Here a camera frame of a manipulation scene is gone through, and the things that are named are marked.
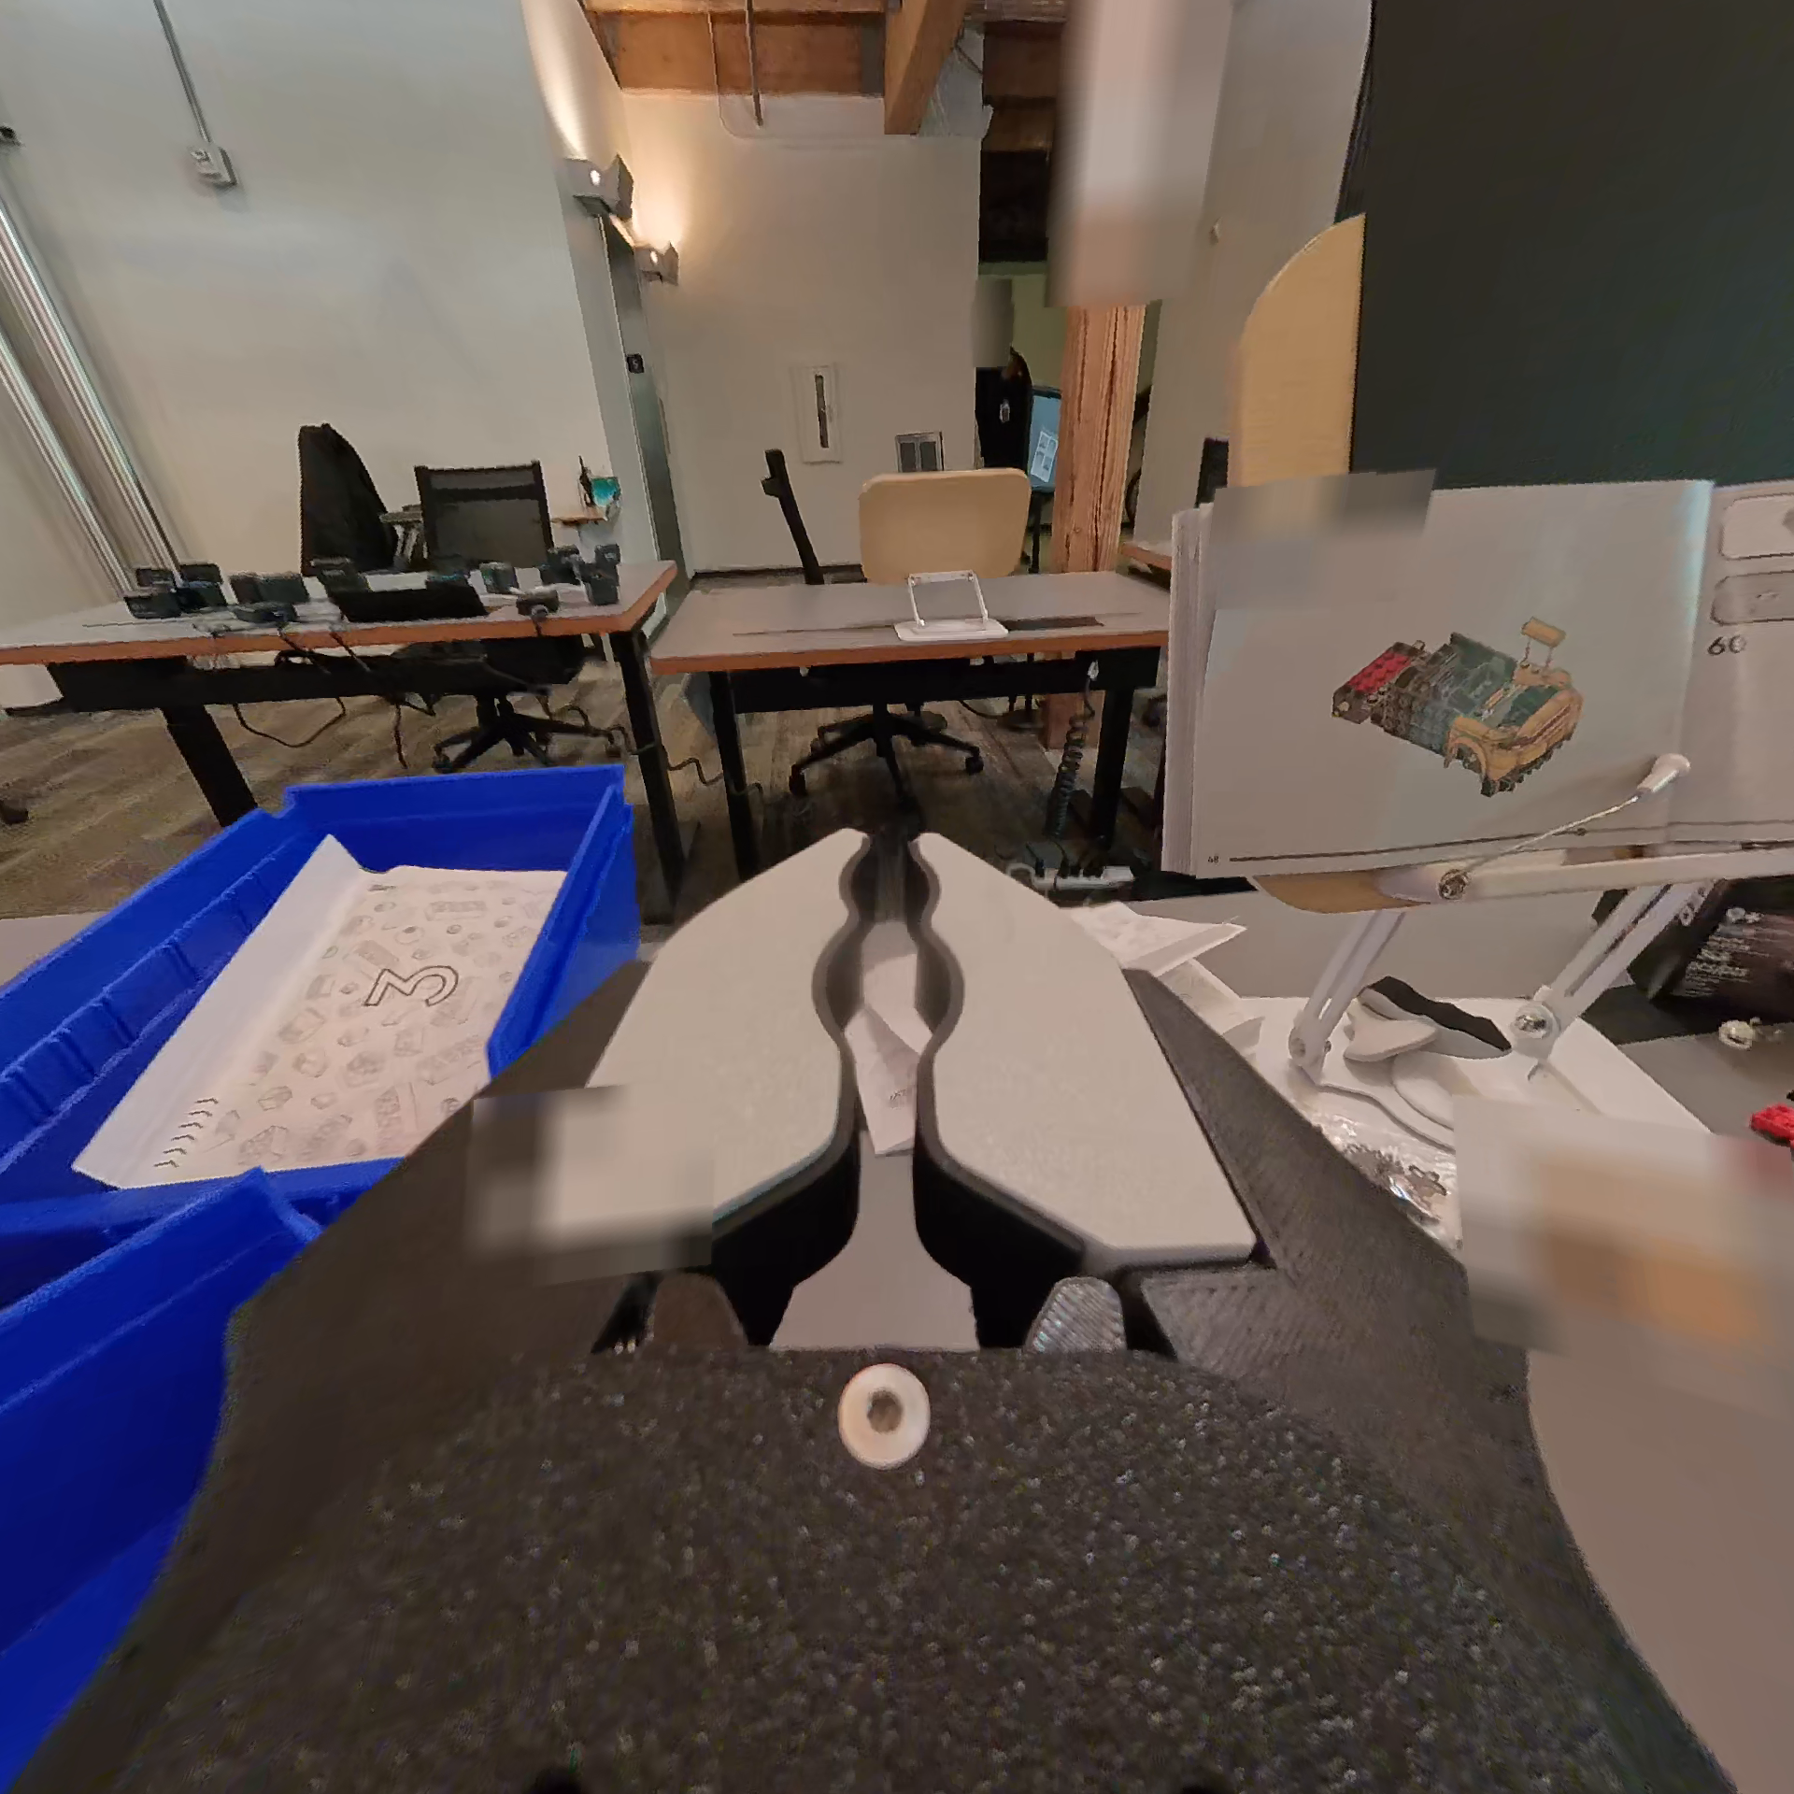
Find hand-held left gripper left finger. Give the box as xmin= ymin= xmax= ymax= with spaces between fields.
xmin=586 ymin=828 xmax=864 ymax=1347

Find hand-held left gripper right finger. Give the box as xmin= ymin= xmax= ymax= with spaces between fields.
xmin=907 ymin=833 xmax=1260 ymax=1346

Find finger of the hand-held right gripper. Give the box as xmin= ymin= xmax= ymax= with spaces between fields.
xmin=1347 ymin=976 xmax=1516 ymax=1061

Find lego instruction booklet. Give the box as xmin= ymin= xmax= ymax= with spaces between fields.
xmin=1159 ymin=477 xmax=1794 ymax=885

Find lego set box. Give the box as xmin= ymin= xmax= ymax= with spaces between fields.
xmin=1596 ymin=876 xmax=1794 ymax=1006

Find clear plastic parts bag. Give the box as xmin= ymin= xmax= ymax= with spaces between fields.
xmin=1308 ymin=1106 xmax=1462 ymax=1231

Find white book stand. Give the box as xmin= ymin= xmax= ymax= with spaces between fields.
xmin=1284 ymin=753 xmax=1794 ymax=1141

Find white paper parts bag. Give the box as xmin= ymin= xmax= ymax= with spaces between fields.
xmin=70 ymin=833 xmax=573 ymax=1196

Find white desk stand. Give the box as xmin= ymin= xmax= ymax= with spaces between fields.
xmin=890 ymin=568 xmax=1015 ymax=647

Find white and plywood chair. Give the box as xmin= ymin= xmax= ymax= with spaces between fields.
xmin=788 ymin=465 xmax=1036 ymax=802

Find black office chair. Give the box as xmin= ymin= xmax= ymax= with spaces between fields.
xmin=295 ymin=420 xmax=403 ymax=576
xmin=410 ymin=458 xmax=607 ymax=776

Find blue plastic bin with paper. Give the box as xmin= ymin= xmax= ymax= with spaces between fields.
xmin=0 ymin=762 xmax=646 ymax=1211

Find row of black devices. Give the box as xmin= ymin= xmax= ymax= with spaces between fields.
xmin=119 ymin=545 xmax=627 ymax=627

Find large blue plastic bin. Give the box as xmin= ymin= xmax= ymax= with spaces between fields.
xmin=0 ymin=1170 xmax=413 ymax=1699

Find black backdrop panel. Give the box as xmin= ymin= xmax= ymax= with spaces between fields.
xmin=1335 ymin=0 xmax=1794 ymax=494

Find metal pipes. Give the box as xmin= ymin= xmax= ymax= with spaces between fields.
xmin=0 ymin=188 xmax=188 ymax=593

